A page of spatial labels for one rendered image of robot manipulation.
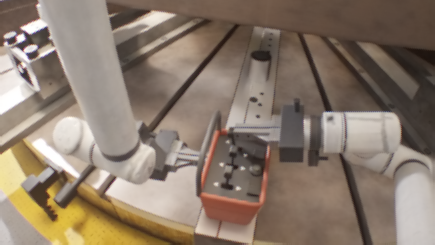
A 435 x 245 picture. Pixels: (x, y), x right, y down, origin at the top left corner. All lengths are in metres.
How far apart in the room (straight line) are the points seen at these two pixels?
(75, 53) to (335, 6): 0.86
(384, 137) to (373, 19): 0.60
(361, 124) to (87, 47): 0.51
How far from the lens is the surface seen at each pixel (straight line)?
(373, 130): 0.62
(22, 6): 2.58
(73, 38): 0.41
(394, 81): 1.86
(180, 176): 1.25
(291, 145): 0.59
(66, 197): 1.26
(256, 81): 1.09
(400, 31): 1.21
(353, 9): 1.09
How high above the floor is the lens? 1.32
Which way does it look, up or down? 42 degrees down
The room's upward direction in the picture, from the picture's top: 3 degrees clockwise
